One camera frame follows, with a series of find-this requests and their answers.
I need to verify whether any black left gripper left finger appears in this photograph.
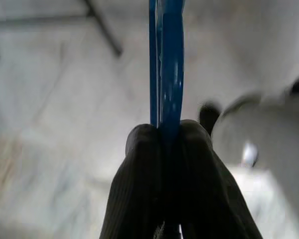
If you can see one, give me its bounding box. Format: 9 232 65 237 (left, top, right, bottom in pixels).
99 123 169 239

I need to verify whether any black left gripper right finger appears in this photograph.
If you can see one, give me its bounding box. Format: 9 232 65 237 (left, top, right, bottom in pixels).
168 119 263 239

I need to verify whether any blue plastic hanger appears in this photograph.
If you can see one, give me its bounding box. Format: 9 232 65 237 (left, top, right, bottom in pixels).
148 0 185 150

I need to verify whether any black robot left foot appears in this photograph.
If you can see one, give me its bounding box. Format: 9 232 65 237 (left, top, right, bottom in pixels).
198 100 222 136

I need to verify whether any silver robot left leg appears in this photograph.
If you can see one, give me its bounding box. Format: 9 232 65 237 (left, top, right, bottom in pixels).
211 77 299 172

